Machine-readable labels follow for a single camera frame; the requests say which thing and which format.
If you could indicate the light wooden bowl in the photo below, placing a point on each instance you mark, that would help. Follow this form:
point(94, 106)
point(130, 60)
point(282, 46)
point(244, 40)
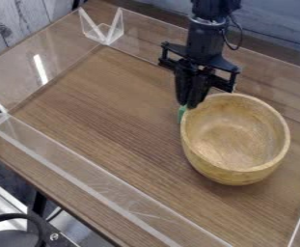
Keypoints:
point(236, 139)

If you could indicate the clear acrylic front wall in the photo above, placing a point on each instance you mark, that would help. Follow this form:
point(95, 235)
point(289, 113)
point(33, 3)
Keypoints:
point(131, 218)

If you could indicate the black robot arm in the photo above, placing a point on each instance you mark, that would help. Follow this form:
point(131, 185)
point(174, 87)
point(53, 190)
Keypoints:
point(214, 9)

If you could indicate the green rectangular block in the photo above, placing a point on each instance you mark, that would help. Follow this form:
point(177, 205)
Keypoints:
point(181, 112)

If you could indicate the clear acrylic corner bracket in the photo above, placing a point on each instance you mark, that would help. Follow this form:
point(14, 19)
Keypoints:
point(103, 33)

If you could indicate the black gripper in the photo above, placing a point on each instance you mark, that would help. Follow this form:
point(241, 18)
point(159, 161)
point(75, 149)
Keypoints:
point(198, 63)

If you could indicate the black table leg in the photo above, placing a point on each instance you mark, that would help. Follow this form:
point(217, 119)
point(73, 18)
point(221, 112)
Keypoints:
point(39, 204)

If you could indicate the black metal base plate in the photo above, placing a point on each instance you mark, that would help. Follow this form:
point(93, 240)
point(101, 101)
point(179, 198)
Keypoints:
point(49, 236)

